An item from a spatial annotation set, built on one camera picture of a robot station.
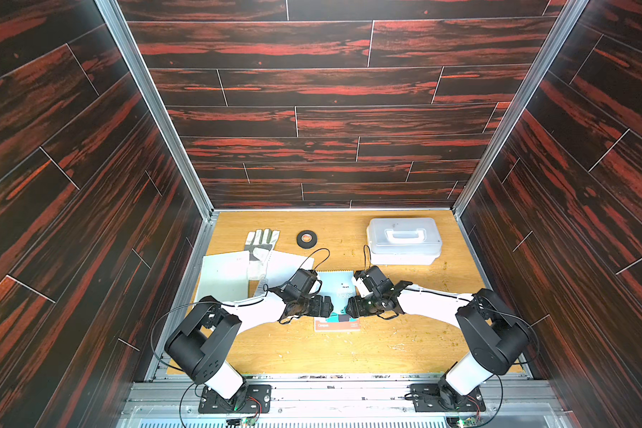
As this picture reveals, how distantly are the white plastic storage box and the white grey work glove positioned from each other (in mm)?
404

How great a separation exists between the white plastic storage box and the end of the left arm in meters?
0.29

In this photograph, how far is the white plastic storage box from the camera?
974mm

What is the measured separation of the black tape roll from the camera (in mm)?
1100

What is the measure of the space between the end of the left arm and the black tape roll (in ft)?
1.01

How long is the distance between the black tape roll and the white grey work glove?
97 mm

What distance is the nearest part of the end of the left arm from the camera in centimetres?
68

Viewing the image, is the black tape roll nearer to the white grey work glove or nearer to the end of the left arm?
the white grey work glove

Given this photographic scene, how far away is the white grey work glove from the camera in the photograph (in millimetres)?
1010

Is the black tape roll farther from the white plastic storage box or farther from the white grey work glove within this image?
the white plastic storage box

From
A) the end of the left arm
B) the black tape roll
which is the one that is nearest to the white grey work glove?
the black tape roll

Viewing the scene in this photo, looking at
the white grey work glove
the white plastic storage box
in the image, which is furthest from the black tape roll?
the white plastic storage box

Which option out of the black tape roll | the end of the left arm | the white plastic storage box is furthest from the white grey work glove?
the white plastic storage box

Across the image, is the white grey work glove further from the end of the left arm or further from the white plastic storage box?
the white plastic storage box

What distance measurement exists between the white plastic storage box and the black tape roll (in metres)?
0.23
